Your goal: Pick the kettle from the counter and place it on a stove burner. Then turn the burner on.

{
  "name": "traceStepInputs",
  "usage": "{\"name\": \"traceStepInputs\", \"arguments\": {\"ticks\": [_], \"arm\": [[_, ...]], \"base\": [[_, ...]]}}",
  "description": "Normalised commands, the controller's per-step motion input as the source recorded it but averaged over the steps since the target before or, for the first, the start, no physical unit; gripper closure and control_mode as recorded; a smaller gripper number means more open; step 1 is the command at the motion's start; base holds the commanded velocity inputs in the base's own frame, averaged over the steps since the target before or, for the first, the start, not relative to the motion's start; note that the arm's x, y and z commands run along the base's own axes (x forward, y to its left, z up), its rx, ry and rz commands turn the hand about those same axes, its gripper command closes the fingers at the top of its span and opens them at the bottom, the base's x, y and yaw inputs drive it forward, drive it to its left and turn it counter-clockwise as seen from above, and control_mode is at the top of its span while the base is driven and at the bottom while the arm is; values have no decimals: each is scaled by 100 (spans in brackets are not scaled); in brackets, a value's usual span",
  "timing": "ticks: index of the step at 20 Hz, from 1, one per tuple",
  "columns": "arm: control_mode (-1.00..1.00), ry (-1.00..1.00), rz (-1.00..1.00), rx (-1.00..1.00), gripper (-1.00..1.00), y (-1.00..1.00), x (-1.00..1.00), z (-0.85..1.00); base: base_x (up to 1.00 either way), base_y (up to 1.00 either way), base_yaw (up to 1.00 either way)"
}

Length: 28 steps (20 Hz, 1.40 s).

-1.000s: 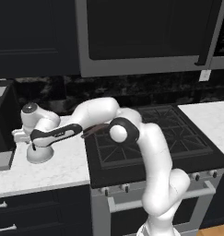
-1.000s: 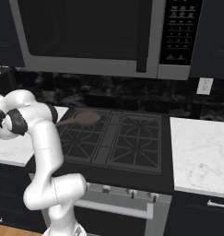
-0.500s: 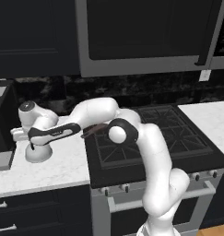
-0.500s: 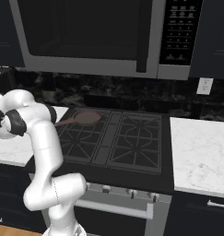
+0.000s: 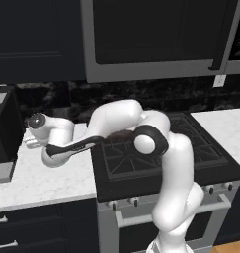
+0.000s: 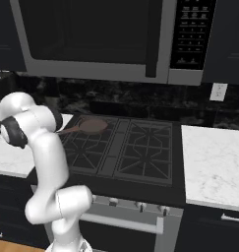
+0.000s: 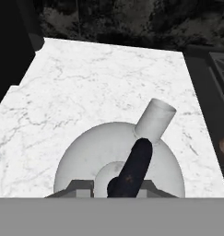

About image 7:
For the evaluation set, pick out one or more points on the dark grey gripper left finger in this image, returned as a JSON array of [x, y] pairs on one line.
[[79, 188]]

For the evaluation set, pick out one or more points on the black fridge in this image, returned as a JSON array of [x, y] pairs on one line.
[[10, 46]]

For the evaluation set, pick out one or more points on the black stove hob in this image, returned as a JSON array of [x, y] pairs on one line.
[[213, 101]]

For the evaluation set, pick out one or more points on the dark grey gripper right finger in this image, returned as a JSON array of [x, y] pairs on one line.
[[151, 190]]

